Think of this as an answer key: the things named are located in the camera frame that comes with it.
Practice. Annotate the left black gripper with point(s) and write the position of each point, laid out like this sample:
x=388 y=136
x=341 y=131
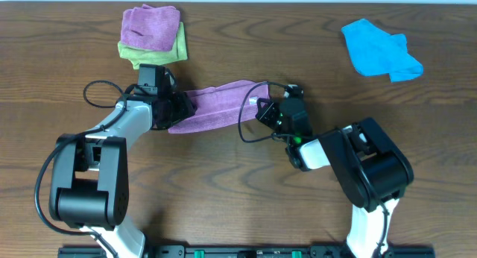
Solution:
x=185 y=107

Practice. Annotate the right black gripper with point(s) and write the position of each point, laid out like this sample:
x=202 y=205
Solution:
x=266 y=111

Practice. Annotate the purple microfiber cloth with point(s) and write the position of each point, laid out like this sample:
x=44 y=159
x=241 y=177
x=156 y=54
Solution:
x=216 y=107

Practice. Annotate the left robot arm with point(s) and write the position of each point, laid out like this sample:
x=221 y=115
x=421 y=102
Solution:
x=89 y=183

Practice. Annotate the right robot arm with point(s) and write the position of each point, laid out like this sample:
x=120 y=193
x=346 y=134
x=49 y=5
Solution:
x=373 y=173

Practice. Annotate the folded green cloth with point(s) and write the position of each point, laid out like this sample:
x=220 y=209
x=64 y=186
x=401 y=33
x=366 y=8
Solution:
x=138 y=56

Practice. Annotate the folded purple cloth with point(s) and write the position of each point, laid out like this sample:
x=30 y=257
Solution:
x=150 y=28

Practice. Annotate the blue microfiber cloth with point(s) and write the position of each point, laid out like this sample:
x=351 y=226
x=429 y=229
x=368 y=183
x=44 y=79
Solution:
x=374 y=52

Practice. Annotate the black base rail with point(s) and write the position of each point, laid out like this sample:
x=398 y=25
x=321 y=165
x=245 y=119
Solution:
x=315 y=251

